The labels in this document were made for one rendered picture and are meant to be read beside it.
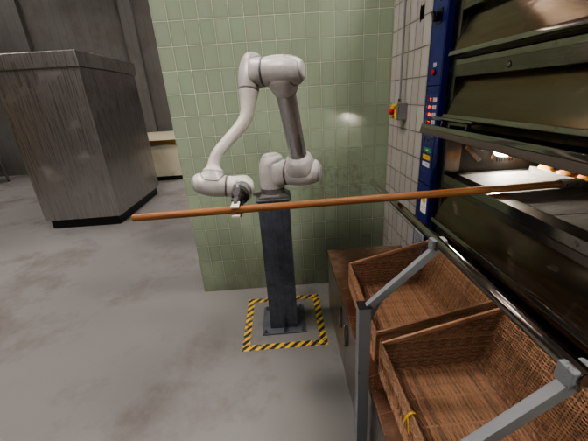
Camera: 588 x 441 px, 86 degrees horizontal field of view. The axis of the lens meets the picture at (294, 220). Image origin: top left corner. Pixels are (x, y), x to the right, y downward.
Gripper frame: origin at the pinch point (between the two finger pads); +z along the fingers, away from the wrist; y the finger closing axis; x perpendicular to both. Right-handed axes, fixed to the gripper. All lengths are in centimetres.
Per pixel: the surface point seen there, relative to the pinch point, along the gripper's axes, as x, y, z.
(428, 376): -68, 61, 33
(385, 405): -48, 61, 42
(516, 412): -55, 12, 83
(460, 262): -63, 2, 49
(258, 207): -9.0, -0.5, 1.6
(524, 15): -101, -59, 4
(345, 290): -49, 62, -27
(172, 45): 46, -76, -128
